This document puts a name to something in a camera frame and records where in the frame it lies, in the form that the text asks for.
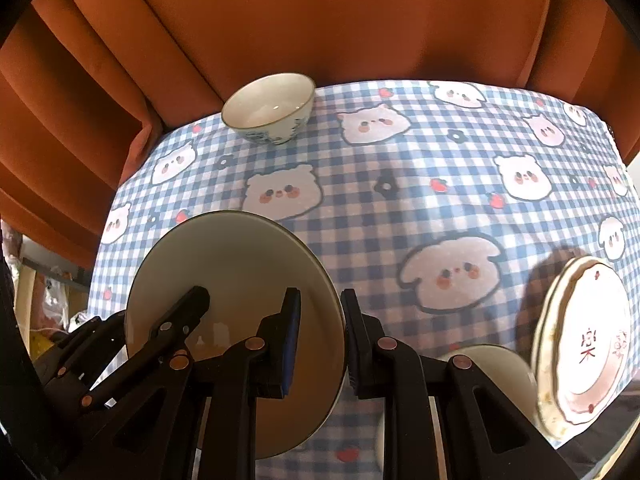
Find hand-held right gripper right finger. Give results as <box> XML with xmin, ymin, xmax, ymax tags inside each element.
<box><xmin>341</xmin><ymin>288</ymin><xmax>581</xmax><ymax>480</ymax></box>

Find orange curtain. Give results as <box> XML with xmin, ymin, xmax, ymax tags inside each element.
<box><xmin>0</xmin><ymin>0</ymin><xmax>640</xmax><ymax>271</ymax></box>

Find pink patterned ceramic plate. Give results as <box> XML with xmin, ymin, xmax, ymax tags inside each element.
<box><xmin>554</xmin><ymin>257</ymin><xmax>632</xmax><ymax>426</ymax></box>

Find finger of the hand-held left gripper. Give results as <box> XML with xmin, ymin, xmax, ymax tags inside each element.
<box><xmin>64</xmin><ymin>311</ymin><xmax>129</xmax><ymax>377</ymax></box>
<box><xmin>146</xmin><ymin>286</ymin><xmax>210</xmax><ymax>362</ymax></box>

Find yellow floral ceramic plate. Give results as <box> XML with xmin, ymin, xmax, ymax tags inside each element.
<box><xmin>541</xmin><ymin>256</ymin><xmax>568</xmax><ymax>411</ymax></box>
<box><xmin>529</xmin><ymin>260</ymin><xmax>571</xmax><ymax>438</ymax></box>

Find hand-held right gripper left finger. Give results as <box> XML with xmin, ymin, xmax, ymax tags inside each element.
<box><xmin>75</xmin><ymin>287</ymin><xmax>303</xmax><ymax>480</ymax></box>

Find blue checkered cartoon tablecloth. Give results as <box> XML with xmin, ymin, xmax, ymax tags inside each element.
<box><xmin>85</xmin><ymin>79</ymin><xmax>632</xmax><ymax>466</ymax></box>

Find crumpled plastic bag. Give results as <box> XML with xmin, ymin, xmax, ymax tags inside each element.
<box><xmin>40</xmin><ymin>275</ymin><xmax>91</xmax><ymax>326</ymax></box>

